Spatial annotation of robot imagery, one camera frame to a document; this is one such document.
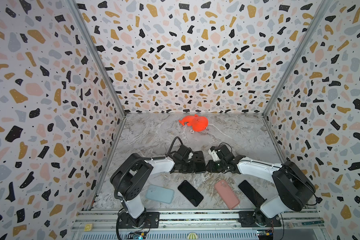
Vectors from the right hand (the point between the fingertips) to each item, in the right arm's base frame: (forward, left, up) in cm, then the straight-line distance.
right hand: (203, 166), depth 87 cm
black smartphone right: (-13, -27, -8) cm, 31 cm away
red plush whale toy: (+32, +2, +1) cm, 32 cm away
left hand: (-1, +3, -2) cm, 4 cm away
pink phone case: (-13, -13, -7) cm, 20 cm away
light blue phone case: (-14, +25, -7) cm, 29 cm away
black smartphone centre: (-14, +7, -4) cm, 16 cm away
